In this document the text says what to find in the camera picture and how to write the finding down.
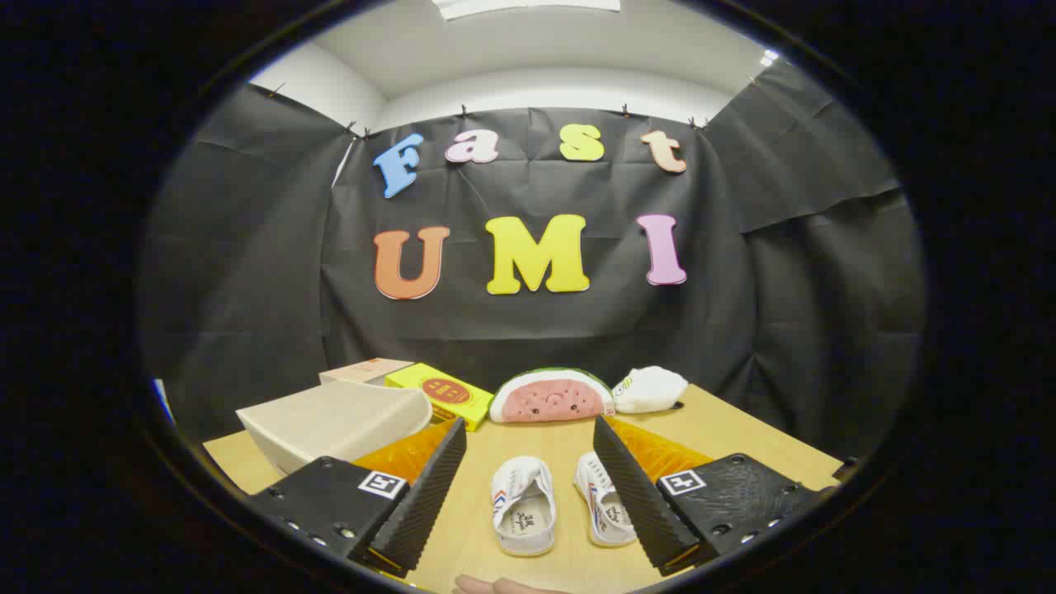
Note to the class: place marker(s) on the beige book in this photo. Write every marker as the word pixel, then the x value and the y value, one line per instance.
pixel 363 371

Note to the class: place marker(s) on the long ceiling light panel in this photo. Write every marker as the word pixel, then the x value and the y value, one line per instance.
pixel 528 7

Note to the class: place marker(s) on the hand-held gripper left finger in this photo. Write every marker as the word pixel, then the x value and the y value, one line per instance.
pixel 429 495

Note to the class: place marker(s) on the white plush toy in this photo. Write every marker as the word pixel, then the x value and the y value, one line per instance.
pixel 652 389

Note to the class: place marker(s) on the cream fabric storage box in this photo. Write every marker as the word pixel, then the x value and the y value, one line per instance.
pixel 330 421

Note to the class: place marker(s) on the yellow book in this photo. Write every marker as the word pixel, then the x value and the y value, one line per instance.
pixel 417 378

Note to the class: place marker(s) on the white canvas shoe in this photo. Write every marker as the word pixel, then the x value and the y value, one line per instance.
pixel 606 520
pixel 521 528

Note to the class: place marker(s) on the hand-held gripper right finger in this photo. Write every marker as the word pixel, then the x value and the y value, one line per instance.
pixel 635 495

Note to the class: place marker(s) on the black backdrop cloth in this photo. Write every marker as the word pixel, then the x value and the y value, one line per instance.
pixel 577 330

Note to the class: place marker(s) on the small ceiling light panel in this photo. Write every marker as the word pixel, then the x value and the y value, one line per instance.
pixel 769 58

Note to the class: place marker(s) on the watermelon slice plush toy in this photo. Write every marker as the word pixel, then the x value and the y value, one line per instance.
pixel 549 400

